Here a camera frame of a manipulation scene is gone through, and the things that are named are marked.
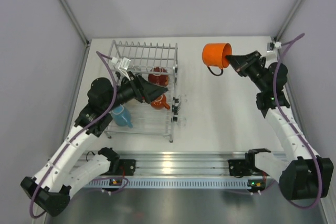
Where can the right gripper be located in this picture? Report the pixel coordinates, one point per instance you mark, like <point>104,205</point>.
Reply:
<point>241,63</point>

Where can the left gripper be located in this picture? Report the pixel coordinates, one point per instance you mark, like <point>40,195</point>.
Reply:
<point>144,91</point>

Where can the small dark orange cup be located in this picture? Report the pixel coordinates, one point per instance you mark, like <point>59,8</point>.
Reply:
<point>160,103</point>

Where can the red cup white inside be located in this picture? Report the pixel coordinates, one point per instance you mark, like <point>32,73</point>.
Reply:
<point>159,77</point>

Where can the orange mug black handle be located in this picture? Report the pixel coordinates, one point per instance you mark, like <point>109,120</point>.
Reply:
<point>214,55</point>

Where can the blue mug white inside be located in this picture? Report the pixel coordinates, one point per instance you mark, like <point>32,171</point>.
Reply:
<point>122,116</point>

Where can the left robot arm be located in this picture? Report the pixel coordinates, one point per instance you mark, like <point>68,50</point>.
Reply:
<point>56,183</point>

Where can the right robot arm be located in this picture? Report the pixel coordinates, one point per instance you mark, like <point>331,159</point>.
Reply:
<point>305,174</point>

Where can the clear hook upper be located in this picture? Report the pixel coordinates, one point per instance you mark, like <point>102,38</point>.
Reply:
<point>182,98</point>

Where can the clear hook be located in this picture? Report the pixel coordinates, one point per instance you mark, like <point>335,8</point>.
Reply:
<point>180,121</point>
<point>182,98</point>

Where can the clear hook lower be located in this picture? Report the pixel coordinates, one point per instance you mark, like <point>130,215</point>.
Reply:
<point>180,121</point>

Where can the white wire dish rack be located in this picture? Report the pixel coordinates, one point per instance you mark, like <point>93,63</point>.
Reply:
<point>146,79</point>

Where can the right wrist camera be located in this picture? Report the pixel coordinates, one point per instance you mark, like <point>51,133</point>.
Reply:
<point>272,49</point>

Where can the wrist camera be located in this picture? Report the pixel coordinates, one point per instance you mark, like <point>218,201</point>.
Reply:
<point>272,49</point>
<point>121,65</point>

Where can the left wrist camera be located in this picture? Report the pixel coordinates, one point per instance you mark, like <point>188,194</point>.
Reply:
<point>121,65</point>

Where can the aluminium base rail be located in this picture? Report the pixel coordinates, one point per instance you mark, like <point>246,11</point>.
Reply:
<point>176,164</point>

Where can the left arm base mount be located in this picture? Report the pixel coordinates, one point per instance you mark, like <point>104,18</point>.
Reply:
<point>120,167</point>

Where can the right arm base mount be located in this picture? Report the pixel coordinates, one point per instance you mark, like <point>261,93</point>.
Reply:
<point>244,166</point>

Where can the slotted cable duct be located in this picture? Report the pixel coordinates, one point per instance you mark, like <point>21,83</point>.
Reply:
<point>178,183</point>

